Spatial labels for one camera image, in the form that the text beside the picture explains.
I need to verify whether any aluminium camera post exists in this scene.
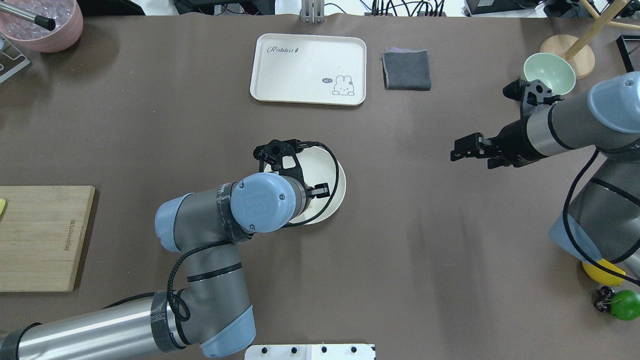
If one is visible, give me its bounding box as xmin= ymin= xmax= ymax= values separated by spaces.
xmin=299 ymin=0 xmax=326 ymax=24

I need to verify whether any lower yellow lemon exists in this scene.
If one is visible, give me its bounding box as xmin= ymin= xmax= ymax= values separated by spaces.
xmin=582 ymin=259 xmax=626 ymax=287

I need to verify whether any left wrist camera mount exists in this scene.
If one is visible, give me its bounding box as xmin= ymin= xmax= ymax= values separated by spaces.
xmin=253 ymin=139 xmax=310 ymax=184

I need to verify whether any black tray frame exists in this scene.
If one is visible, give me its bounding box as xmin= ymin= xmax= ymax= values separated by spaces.
xmin=615 ymin=34 xmax=640 ymax=73

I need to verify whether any green lime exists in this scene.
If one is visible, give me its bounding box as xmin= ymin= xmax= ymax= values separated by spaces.
xmin=610 ymin=290 xmax=640 ymax=321

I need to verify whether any grey folded cloth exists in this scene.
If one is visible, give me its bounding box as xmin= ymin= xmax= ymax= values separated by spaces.
xmin=381 ymin=48 xmax=432 ymax=91

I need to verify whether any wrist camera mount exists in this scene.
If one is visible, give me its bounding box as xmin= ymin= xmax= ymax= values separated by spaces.
xmin=253 ymin=139 xmax=310 ymax=184
xmin=502 ymin=79 xmax=564 ymax=119

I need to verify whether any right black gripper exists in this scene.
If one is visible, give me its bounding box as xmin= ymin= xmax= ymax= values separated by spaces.
xmin=450 ymin=120 xmax=531 ymax=170

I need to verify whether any cream round plate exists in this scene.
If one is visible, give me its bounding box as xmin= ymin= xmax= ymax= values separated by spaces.
xmin=232 ymin=141 xmax=346 ymax=233

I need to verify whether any cream rabbit tray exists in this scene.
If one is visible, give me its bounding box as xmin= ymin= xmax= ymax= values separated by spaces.
xmin=249 ymin=33 xmax=367 ymax=106

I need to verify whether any metal black-tipped utensil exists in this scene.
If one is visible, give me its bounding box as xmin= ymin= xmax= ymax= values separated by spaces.
xmin=0 ymin=1 xmax=57 ymax=31

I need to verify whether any white wire cup rack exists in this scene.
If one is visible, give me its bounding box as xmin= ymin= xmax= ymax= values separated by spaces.
xmin=0 ymin=35 xmax=32 ymax=84

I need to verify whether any dark cherry decoration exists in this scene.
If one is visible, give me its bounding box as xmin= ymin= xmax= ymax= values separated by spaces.
xmin=593 ymin=285 xmax=616 ymax=313

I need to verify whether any pink ice bowl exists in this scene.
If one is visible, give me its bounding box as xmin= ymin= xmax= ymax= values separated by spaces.
xmin=1 ymin=0 xmax=83 ymax=53

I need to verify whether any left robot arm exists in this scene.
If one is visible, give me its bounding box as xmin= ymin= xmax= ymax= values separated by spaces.
xmin=1 ymin=172 xmax=335 ymax=360

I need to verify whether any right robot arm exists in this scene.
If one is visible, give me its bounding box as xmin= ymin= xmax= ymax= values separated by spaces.
xmin=450 ymin=71 xmax=640 ymax=284

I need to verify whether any mint green bowl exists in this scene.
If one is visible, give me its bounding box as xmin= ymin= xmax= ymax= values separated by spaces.
xmin=519 ymin=52 xmax=577 ymax=96

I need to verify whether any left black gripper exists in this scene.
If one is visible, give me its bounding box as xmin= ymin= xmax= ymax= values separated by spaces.
xmin=303 ymin=182 xmax=330 ymax=199

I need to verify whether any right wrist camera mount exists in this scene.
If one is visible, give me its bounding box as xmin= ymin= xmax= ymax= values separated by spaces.
xmin=502 ymin=79 xmax=564 ymax=119

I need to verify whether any wooden cutting board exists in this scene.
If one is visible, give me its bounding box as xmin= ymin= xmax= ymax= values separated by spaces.
xmin=0 ymin=186 xmax=96 ymax=293

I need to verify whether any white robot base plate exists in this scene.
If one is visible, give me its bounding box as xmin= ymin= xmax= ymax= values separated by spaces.
xmin=244 ymin=343 xmax=377 ymax=360

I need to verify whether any wooden cup stand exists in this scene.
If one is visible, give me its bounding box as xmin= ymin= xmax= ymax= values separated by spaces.
xmin=539 ymin=0 xmax=639 ymax=80

